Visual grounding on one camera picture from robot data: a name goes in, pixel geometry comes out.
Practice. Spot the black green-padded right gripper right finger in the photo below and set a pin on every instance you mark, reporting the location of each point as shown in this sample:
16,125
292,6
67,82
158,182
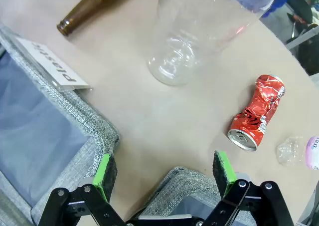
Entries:
224,176

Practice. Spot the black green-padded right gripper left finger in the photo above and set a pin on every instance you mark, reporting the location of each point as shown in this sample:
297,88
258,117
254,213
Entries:
104,183

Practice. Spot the small crushed pink-label plastic bottle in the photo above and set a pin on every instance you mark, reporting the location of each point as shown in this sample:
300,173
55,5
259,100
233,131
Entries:
291,151

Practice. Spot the crushed red soda can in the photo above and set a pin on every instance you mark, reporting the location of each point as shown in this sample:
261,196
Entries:
256,111

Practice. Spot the large clear plastic bottle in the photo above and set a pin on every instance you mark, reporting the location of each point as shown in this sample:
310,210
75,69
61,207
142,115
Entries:
179,49

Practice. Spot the brown glass beer bottle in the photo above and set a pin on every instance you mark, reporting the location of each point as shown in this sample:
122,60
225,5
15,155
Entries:
87,6

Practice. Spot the grey fabric basket for cans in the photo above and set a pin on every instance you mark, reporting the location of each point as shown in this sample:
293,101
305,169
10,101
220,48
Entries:
184,183

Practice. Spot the grey fabric basket for plastic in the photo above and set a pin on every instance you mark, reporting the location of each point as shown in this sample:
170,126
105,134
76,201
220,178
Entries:
74,106

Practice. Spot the white Plastic label sign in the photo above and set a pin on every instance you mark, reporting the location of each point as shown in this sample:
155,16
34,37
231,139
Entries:
49,61

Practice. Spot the black office chair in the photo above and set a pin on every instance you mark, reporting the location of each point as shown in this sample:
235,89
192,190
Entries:
309,56

